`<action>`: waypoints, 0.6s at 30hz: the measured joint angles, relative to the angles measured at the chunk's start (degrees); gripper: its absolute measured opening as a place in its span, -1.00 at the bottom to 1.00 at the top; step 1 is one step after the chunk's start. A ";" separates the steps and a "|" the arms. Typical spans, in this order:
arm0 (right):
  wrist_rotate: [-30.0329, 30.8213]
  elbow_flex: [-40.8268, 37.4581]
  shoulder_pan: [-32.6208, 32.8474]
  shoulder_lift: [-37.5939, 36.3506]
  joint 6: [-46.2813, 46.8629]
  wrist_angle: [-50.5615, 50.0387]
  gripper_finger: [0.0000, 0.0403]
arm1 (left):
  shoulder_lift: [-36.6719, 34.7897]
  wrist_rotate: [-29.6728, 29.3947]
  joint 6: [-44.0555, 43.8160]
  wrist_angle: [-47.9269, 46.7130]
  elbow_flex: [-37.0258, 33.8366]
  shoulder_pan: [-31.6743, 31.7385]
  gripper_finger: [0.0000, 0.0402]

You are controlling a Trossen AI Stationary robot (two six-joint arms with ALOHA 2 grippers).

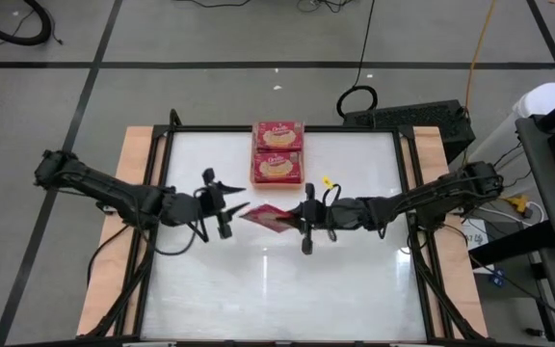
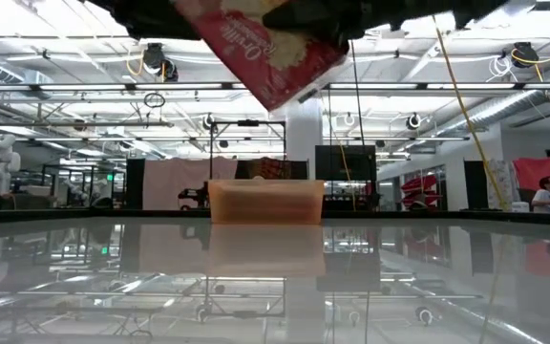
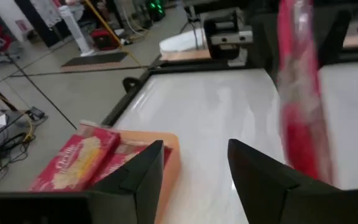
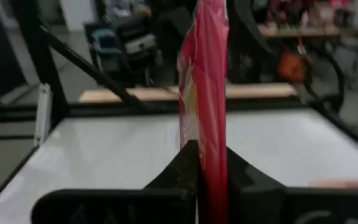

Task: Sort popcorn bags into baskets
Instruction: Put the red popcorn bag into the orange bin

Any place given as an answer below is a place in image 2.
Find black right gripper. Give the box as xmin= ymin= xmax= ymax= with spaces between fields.
xmin=262 ymin=0 xmax=511 ymax=43

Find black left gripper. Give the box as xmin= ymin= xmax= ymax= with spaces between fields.
xmin=83 ymin=0 xmax=203 ymax=42

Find silver ventilation duct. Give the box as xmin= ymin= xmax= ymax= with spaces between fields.
xmin=446 ymin=61 xmax=550 ymax=140

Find black stand frame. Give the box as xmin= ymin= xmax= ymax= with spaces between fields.
xmin=207 ymin=118 xmax=288 ymax=211

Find black upright panel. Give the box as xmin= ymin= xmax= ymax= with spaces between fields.
xmin=125 ymin=158 xmax=146 ymax=210

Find black door panel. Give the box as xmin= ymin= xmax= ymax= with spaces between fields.
xmin=463 ymin=160 xmax=490 ymax=211

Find black table frame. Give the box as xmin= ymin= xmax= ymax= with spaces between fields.
xmin=0 ymin=208 xmax=550 ymax=226

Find red Orville popcorn bag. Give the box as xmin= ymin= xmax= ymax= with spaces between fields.
xmin=172 ymin=0 xmax=351 ymax=113

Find yellow hanging cable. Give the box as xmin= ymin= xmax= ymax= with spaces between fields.
xmin=434 ymin=15 xmax=510 ymax=212

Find black monitor screen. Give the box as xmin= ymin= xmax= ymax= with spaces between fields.
xmin=315 ymin=144 xmax=377 ymax=182

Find red cloth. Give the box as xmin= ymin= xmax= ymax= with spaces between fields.
xmin=513 ymin=156 xmax=550 ymax=192

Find dark patterned screen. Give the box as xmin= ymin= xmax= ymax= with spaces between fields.
xmin=235 ymin=157 xmax=309 ymax=181

